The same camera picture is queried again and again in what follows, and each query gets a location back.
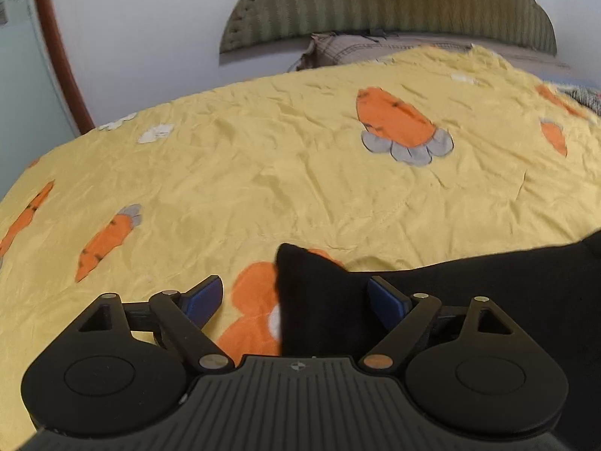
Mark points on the olive striped padded headboard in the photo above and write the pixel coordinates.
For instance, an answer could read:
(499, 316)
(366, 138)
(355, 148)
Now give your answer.
(389, 0)

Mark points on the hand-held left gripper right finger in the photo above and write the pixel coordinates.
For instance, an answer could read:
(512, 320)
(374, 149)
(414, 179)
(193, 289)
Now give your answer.
(386, 301)

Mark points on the dark patterned cloth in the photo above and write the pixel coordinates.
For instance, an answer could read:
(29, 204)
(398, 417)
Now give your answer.
(584, 96)

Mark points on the black pants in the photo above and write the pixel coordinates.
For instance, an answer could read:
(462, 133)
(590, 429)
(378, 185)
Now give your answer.
(446, 300)

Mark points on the brown wooden door frame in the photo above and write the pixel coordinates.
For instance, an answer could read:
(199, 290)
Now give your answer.
(58, 47)

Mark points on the beige plaid pillow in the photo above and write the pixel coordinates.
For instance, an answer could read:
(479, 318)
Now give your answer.
(357, 49)

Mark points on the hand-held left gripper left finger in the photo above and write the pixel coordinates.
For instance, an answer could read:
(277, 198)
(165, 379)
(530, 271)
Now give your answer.
(206, 297)

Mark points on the frosted flower-print sliding door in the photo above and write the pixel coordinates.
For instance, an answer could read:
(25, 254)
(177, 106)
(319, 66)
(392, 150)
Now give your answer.
(23, 80)

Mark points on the yellow carrot-print blanket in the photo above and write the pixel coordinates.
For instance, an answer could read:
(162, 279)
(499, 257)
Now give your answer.
(234, 188)

